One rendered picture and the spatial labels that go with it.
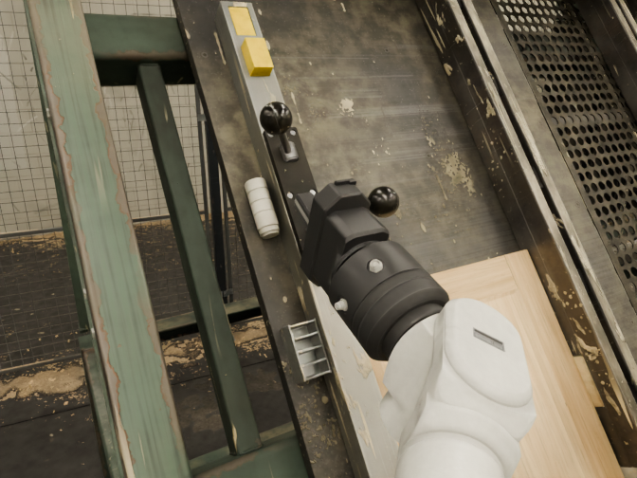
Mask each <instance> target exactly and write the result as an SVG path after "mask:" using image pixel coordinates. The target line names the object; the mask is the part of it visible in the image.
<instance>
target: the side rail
mask: <svg viewBox="0 0 637 478"><path fill-rule="evenodd" d="M24 5H25V10H26V15H27V23H28V28H29V32H30V37H31V42H32V46H33V51H34V56H35V61H36V65H37V70H38V75H39V80H40V85H41V89H42V94H43V98H44V103H45V111H46V116H47V121H48V126H49V131H50V135H51V140H52V145H53V150H54V155H55V158H56V163H57V168H58V173H59V178H60V182H61V187H62V192H63V197H64V205H65V210H66V215H67V219H68V224H69V228H70V233H71V238H72V243H73V248H74V252H75V257H76V262H77V267H78V271H79V276H80V280H81V285H82V294H83V298H84V303H85V308H86V313H87V318H88V322H89V327H90V332H91V337H92V341H93V345H94V350H95V355H96V360H97V364H98V369H99V374H100V383H101V388H102V392H103V397H104V402H105V406H106V411H107V415H108V420H109V425H110V430H111V434H112V439H113V444H114V449H115V454H116V458H117V463H118V471H119V476H120V478H192V474H191V466H190V462H189V458H188V454H187V450H186V446H185V442H184V437H183V433H182V430H181V426H180V421H179V417H178V413H177V409H176V405H175V401H174V397H173V389H172V385H171V382H170V378H169V373H168V369H167V365H166V361H165V357H164V353H163V349H162V345H161V340H160V337H159V333H158V329H157V324H156V320H155V313H154V309H153V305H152V301H151V297H150V292H149V288H148V285H147V281H146V276H145V272H144V268H143V264H142V260H141V256H140V252H139V248H138V243H137V237H136V233H135V228H134V224H133V220H132V216H131V212H130V208H129V204H128V200H127V195H126V192H125V188H124V184H123V179H122V175H121V171H120V167H119V163H118V156H117V152H116V147H115V143H114V140H113V136H112V131H111V127H110V123H109V119H108V115H107V111H106V107H105V103H104V99H103V95H102V91H101V87H100V79H99V75H98V71H97V68H96V63H95V59H94V55H93V51H92V46H91V43H90V39H89V35H88V30H87V26H86V23H85V19H84V14H83V10H82V3H81V0H24Z"/></svg>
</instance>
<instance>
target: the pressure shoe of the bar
mask: <svg viewBox="0 0 637 478"><path fill-rule="evenodd" d="M573 359H574V361H575V363H576V366H577V368H578V370H579V373H580V375H581V376H582V379H583V381H584V383H585V386H586V388H587V390H588V393H589V395H590V397H591V401H592V404H593V406H594V407H604V403H603V401H602V399H601V396H600V394H599V393H598V390H597V388H596V386H595V383H594V381H593V379H592V375H591V373H590V370H589V368H588V366H587V363H586V361H585V360H584V358H583V355H576V356H573Z"/></svg>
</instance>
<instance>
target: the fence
mask: <svg viewBox="0 0 637 478"><path fill-rule="evenodd" d="M228 8H246V9H247V10H248V13H249V16H250V20H251V23H252V26H253V28H254V31H255V34H256V36H252V35H237V33H236V30H235V27H234V25H233V22H232V19H231V16H230V12H229V9H228ZM214 21H215V24H216V27H217V30H218V33H219V36H220V40H221V43H222V46H223V49H224V52H225V55H226V58H227V64H228V67H229V70H230V73H231V77H232V80H233V82H234V85H235V89H236V92H237V95H238V98H239V102H240V104H241V107H242V110H243V114H244V117H245V120H246V126H247V129H248V132H249V134H250V138H251V141H252V144H253V147H254V151H255V154H256V157H257V159H258V163H259V166H260V169H261V173H262V176H263V178H264V179H265V181H266V185H267V188H268V190H269V193H270V197H271V201H272V203H273V206H274V210H275V213H276V215H277V218H278V222H279V228H280V235H281V238H282V242H283V246H284V249H285V252H286V255H287V259H288V262H289V265H290V267H291V271H292V274H293V277H294V280H295V284H296V287H297V290H298V292H299V296H300V301H301V304H302V308H303V311H304V314H305V317H306V320H307V321H310V320H312V319H314V318H315V319H316V322H317V325H318V330H319V332H320V336H321V339H322V342H323V345H324V348H325V352H326V355H327V358H328V360H329V364H330V367H331V370H332V373H330V374H327V375H324V378H325V382H326V385H327V388H328V391H329V395H330V397H331V400H332V403H333V407H334V410H335V413H336V416H337V422H338V425H339V427H340V431H341V434H342V437H343V440H344V444H345V447H346V450H347V452H348V456H349V459H350V462H351V465H352V469H353V472H354V475H355V478H395V471H396V463H397V455H398V448H399V447H398V444H397V441H396V440H395V439H394V438H393V437H392V436H391V434H390V433H389V432H388V430H387V429H386V427H385V425H384V423H383V421H382V418H381V415H380V403H381V400H382V395H381V393H380V390H379V387H378V384H377V381H376V378H375V375H374V372H373V367H372V365H371V362H370V359H369V356H368V355H367V353H366V352H365V351H364V349H363V348H362V346H361V345H360V343H359V342H358V341H357V339H356V338H355V336H354V335H353V334H352V332H351V331H350V329H349V328H348V327H347V325H346V324H345V322H344V321H343V320H342V318H340V316H339V315H338V314H337V312H336V311H335V309H334V308H333V306H332V305H331V303H330V301H329V297H328V295H327V294H326V293H325V291H324V290H323V289H322V287H321V286H316V285H315V284H313V283H312V282H311V281H309V279H308V278H307V277H306V275H305V274H304V272H303V271H302V270H301V268H300V260H301V256H300V251H299V248H298V245H297V241H296V238H295V235H294V232H293V230H292V227H291V223H290V220H289V217H288V214H287V211H286V207H285V205H284V202H283V199H282V194H281V190H280V187H279V184H278V181H277V178H276V175H275V172H274V169H273V166H272V163H271V160H270V156H269V153H268V151H267V148H266V145H265V141H264V136H263V131H264V129H263V127H262V126H261V124H260V113H261V111H262V109H263V107H264V106H265V105H266V104H268V103H270V102H273V101H279V102H282V103H284V100H283V97H282V92H281V90H280V87H279V84H278V81H277V78H276V75H275V72H274V69H272V71H271V73H270V75H269V76H252V77H250V76H249V72H248V69H247V66H246V61H245V58H244V55H243V51H242V49H241V46H242V44H243V41H244V39H245V37H246V38H263V35H262V33H261V30H260V27H259V24H258V21H257V18H256V15H255V12H254V9H253V7H252V4H251V3H244V2H229V1H220V4H219V7H218V10H217V13H216V16H215V19H214ZM284 104H285V103H284Z"/></svg>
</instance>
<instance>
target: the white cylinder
mask: <svg viewBox="0 0 637 478"><path fill-rule="evenodd" d="M245 189H246V194H247V198H248V201H249V204H250V206H251V207H250V208H251V210H252V214H253V217H254V220H255V224H256V227H257V230H258V232H259V233H260V236H261V237H263V239H269V238H273V237H275V236H277V235H279V231H280V228H279V222H278V218H277V215H276V213H275V210H274V206H273V203H272V201H271V197H270V193H269V190H268V188H267V185H266V181H265V179H264V178H262V177H257V178H253V179H250V180H248V181H247V182H246V184H245Z"/></svg>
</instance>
